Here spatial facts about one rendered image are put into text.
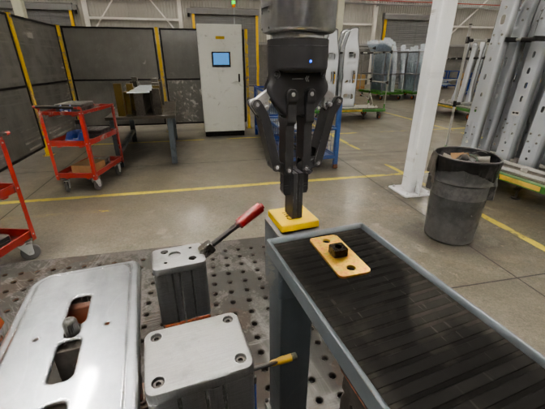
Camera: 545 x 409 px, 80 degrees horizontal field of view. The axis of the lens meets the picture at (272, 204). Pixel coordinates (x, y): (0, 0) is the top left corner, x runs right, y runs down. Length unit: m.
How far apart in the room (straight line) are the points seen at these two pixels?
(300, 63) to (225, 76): 6.26
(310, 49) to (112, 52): 7.28
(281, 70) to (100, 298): 0.47
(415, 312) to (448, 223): 2.62
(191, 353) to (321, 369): 0.55
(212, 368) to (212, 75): 6.42
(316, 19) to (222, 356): 0.36
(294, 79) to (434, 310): 0.30
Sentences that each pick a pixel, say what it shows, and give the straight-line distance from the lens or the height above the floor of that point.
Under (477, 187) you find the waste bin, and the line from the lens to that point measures 2.81.
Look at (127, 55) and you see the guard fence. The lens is 7.57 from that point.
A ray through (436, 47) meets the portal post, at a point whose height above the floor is 1.50.
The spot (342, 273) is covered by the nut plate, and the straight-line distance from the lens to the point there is 0.35.
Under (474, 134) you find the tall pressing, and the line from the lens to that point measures 4.69.
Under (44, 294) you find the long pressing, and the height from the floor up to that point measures 1.00.
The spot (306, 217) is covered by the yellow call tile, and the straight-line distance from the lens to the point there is 0.48.
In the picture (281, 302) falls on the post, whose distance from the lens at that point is 0.53.
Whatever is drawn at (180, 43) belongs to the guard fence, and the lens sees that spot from 7.47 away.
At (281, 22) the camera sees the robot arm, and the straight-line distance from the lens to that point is 0.40.
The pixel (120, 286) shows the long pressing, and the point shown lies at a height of 1.00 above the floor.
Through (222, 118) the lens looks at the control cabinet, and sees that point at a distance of 6.72.
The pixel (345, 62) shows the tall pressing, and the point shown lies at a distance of 8.95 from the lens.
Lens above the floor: 1.36
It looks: 24 degrees down
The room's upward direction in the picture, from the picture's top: straight up
